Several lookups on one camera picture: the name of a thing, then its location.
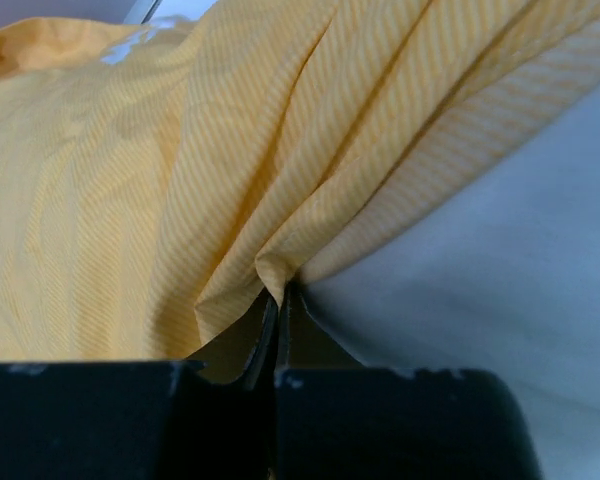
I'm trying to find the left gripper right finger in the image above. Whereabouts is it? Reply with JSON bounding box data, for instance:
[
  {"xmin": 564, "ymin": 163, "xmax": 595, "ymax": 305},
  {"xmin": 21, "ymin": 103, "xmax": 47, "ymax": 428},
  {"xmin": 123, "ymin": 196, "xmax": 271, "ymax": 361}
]
[{"xmin": 274, "ymin": 284, "xmax": 542, "ymax": 479}]

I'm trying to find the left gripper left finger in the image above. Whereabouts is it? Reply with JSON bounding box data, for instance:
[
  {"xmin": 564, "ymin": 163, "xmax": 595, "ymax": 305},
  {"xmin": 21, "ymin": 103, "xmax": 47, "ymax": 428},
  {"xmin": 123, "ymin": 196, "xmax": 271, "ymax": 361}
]
[{"xmin": 0, "ymin": 293, "xmax": 278, "ymax": 479}]

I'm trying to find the yellow cartoon pillowcase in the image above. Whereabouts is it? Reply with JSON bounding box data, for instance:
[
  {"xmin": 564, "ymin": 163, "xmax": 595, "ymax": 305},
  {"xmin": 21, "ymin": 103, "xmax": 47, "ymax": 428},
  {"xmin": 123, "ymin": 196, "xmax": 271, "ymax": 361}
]
[{"xmin": 0, "ymin": 1, "xmax": 600, "ymax": 361}]

